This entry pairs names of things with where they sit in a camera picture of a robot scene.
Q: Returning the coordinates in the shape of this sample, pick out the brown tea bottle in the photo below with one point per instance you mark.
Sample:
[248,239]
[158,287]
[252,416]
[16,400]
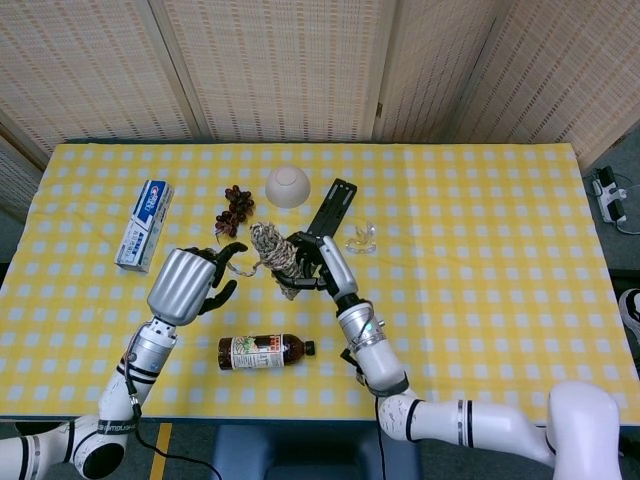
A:
[250,352]

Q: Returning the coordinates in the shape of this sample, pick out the black white sneaker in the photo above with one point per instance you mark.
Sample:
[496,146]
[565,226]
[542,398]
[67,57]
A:
[631,315]

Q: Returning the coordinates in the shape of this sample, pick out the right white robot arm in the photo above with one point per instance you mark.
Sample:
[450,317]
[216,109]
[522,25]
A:
[380,360]

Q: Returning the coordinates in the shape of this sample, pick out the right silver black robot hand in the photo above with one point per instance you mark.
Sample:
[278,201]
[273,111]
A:
[337,265]

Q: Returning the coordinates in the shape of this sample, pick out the white power strip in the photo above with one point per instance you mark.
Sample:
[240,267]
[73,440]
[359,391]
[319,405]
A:
[607,195]

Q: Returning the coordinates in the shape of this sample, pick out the beige woven folding screen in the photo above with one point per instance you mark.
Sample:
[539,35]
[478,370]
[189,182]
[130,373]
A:
[300,75]

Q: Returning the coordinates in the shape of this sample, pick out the dark red grape bunch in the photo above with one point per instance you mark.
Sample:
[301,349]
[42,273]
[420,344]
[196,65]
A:
[239,200]

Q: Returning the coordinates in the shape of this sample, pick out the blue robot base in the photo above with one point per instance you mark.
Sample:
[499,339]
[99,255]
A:
[310,455]

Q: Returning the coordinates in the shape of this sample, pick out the black folding stand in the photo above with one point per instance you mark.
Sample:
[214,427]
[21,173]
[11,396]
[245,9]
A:
[335,205]

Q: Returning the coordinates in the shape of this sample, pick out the yellow white checkered tablecloth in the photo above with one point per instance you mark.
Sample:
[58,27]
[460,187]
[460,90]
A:
[500,225]

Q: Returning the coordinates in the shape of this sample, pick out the clear plastic clip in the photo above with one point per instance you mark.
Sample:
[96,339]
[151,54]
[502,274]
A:
[357,246]

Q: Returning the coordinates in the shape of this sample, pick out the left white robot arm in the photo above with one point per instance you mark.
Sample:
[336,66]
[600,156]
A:
[115,400]

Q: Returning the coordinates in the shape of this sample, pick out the white upturned bowl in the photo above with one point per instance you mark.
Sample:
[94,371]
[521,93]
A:
[287,187]

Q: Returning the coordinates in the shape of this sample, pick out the blue white toothpaste box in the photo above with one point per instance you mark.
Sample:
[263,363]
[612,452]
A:
[145,225]

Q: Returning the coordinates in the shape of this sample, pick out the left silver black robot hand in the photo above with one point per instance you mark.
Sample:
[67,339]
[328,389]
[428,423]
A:
[182,285]

